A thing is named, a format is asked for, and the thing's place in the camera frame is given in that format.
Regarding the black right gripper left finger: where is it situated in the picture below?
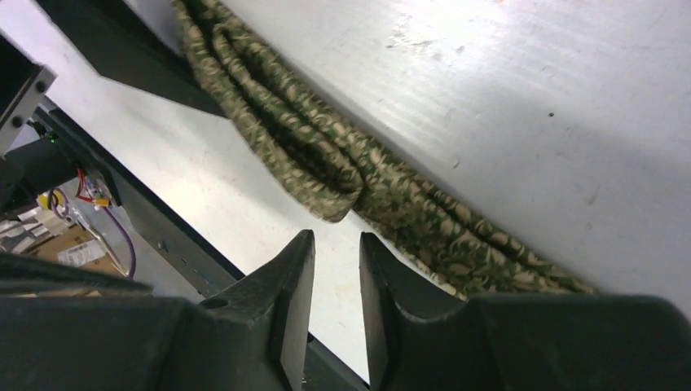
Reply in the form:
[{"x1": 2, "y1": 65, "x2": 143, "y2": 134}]
[{"x1": 1, "y1": 230, "x2": 315, "y2": 390}]

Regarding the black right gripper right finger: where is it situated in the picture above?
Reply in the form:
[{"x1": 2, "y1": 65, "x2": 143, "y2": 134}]
[{"x1": 359, "y1": 233, "x2": 690, "y2": 390}]

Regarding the olive floral patterned tie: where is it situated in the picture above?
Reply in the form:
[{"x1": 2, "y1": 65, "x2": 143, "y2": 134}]
[{"x1": 172, "y1": 1, "x2": 595, "y2": 300}]

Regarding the cardboard box under table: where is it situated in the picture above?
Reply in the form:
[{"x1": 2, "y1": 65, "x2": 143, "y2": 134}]
[{"x1": 23, "y1": 226, "x2": 125, "y2": 277}]

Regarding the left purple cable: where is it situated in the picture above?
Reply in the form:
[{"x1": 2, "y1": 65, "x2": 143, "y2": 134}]
[{"x1": 51, "y1": 188, "x2": 137, "y2": 279}]

